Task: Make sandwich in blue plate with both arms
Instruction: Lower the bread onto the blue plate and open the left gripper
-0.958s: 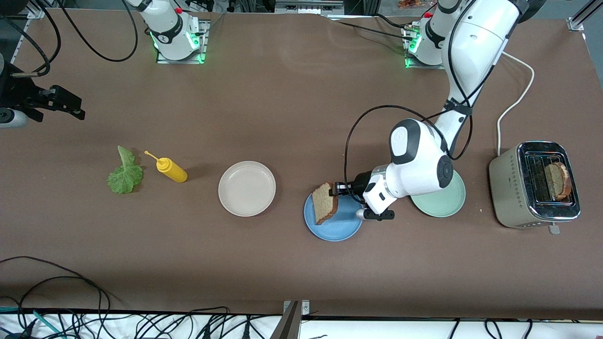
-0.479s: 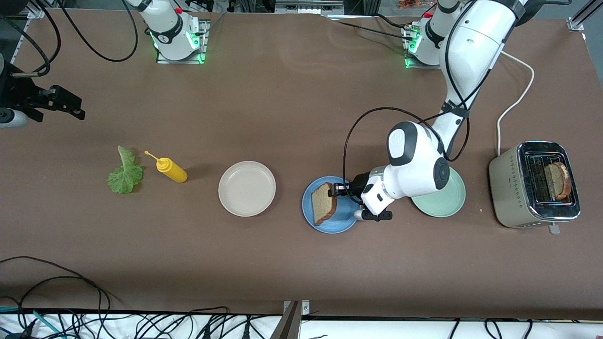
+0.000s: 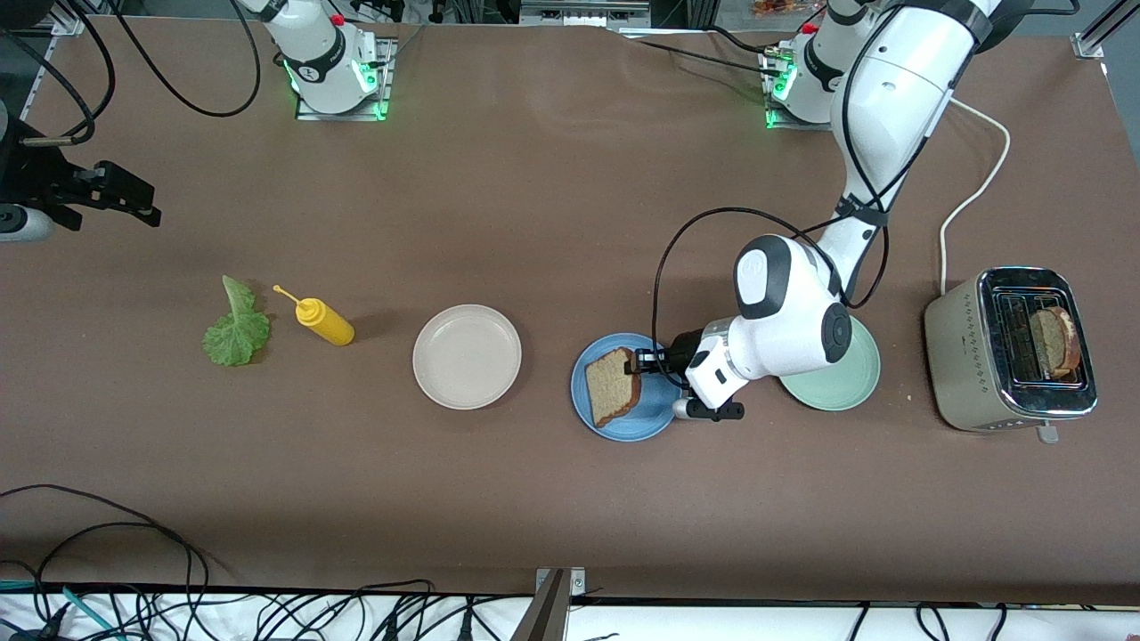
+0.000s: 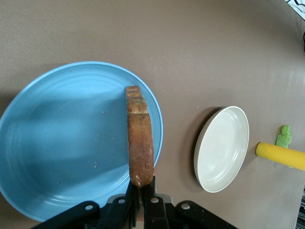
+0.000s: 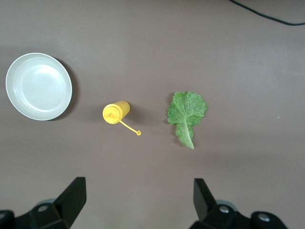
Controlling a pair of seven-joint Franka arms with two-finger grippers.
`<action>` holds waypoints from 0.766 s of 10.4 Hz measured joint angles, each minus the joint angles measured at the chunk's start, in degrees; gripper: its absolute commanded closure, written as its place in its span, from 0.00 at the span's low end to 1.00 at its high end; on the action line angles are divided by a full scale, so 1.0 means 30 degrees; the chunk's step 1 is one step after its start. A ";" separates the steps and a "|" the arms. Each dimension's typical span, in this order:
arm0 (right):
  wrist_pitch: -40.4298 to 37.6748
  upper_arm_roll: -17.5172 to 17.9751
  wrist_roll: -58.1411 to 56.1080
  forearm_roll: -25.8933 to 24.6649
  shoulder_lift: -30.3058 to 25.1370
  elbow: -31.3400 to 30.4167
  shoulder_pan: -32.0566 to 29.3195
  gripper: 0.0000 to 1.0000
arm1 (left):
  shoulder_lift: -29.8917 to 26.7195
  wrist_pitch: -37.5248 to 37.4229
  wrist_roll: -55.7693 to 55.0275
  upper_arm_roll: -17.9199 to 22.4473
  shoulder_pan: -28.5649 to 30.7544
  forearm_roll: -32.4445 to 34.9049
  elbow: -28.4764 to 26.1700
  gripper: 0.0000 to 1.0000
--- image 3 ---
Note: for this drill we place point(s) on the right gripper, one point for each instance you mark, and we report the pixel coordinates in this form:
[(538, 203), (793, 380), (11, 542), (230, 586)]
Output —
[(36, 181)]

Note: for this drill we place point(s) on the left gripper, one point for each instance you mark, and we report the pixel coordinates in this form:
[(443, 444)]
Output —
[(684, 349)]

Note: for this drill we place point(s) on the brown bread slice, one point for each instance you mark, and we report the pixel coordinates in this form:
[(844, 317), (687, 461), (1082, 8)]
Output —
[(1055, 343), (610, 392)]

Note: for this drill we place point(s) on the green lettuce leaf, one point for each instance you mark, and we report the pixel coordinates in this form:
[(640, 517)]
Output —
[(236, 343)]

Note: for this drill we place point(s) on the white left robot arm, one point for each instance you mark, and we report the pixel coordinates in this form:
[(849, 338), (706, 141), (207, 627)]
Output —
[(891, 98)]

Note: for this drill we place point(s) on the blue round plate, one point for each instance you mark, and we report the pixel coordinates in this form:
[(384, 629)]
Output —
[(659, 414)]

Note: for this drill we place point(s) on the beige round plate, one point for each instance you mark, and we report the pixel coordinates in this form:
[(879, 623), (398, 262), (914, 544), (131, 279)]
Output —
[(468, 356)]

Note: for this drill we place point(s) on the mint green round plate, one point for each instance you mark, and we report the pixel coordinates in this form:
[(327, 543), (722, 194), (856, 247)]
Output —
[(846, 385)]

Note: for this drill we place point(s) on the yellow squeeze bottle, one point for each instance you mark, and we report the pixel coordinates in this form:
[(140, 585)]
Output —
[(328, 325)]

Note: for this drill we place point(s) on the beige chrome toaster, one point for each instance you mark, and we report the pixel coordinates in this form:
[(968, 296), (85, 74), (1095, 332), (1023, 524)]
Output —
[(962, 356)]

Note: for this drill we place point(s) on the grey power strip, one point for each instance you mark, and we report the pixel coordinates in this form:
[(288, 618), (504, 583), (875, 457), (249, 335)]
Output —
[(579, 13)]

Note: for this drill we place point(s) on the orange snack package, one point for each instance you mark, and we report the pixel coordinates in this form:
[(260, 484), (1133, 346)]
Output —
[(775, 7)]

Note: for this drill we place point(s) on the aluminium frame profile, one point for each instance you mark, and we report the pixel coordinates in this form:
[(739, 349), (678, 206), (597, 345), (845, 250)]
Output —
[(1088, 44), (67, 27)]

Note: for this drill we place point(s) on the silver mounting bracket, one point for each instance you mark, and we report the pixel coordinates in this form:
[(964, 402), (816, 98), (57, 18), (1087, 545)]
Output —
[(577, 583)]

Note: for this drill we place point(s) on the aluminium camera post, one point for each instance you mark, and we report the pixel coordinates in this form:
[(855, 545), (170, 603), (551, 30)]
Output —
[(543, 619)]

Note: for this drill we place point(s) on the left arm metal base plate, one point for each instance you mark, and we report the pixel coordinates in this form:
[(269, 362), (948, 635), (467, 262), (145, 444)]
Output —
[(802, 126)]

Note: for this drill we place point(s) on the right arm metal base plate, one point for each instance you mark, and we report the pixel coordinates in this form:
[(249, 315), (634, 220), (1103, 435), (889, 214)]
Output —
[(386, 80)]

